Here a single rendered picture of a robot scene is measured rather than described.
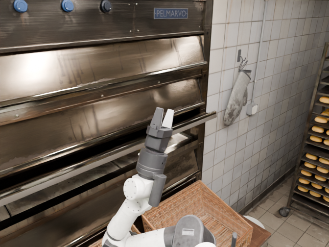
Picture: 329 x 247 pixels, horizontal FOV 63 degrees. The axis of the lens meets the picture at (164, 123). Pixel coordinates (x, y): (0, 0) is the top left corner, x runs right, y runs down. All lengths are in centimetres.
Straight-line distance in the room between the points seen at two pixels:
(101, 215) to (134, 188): 79
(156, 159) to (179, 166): 107
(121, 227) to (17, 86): 63
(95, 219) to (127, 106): 63
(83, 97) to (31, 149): 30
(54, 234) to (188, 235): 81
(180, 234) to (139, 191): 19
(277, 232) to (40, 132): 245
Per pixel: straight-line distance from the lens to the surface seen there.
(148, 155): 81
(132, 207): 91
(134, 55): 137
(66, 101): 122
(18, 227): 140
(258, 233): 213
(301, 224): 323
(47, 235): 150
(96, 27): 125
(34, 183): 114
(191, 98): 169
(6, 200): 113
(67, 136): 126
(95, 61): 125
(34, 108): 118
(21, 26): 114
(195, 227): 89
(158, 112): 77
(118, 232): 96
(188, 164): 192
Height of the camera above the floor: 204
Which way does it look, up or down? 24 degrees down
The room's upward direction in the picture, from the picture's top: straight up
